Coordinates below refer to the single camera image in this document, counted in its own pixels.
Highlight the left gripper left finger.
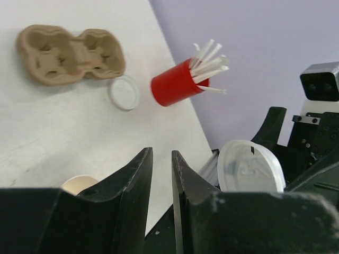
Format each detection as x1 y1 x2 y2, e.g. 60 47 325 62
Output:
1 148 153 253

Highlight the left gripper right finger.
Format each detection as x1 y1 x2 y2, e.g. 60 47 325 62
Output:
172 151 338 253

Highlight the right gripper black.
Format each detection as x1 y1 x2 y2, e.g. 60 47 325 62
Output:
252 107 338 193

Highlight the white paper coffee cup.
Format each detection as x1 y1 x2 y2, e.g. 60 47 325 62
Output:
61 175 99 196

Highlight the white plastic cup lid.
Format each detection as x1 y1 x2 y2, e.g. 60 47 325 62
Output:
217 140 286 193

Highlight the white plastic lid stack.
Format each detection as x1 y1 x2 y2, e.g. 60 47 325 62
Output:
108 75 140 111

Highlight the red straw holder cup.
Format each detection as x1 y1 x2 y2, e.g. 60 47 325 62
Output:
150 59 209 107

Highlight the white wrapped straws bundle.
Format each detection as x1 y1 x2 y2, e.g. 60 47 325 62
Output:
189 39 229 94

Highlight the brown pulp cup carrier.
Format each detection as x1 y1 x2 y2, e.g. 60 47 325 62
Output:
16 25 126 87

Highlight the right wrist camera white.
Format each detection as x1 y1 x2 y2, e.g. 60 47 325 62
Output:
300 62 338 115

